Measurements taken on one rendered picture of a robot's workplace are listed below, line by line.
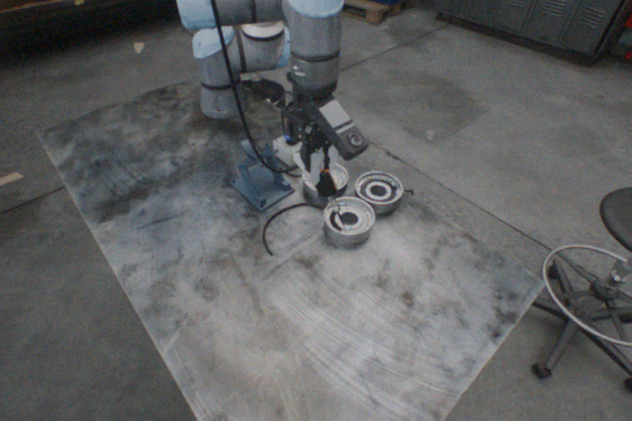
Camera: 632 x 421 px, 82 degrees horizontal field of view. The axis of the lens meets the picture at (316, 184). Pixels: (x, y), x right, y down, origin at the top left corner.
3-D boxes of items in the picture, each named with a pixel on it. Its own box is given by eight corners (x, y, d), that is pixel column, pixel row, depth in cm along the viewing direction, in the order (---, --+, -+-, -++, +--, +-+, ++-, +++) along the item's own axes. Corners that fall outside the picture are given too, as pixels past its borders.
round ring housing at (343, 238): (383, 233, 77) (385, 220, 75) (342, 255, 73) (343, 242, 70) (353, 203, 84) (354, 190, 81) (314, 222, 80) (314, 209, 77)
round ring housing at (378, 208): (361, 219, 80) (363, 207, 77) (349, 187, 88) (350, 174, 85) (406, 212, 82) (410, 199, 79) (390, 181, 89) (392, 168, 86)
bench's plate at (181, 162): (543, 288, 70) (547, 282, 69) (303, 605, 41) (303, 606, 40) (218, 72, 136) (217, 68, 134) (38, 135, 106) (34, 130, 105)
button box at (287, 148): (311, 156, 96) (311, 141, 93) (291, 167, 93) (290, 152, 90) (292, 142, 101) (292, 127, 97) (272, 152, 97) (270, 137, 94)
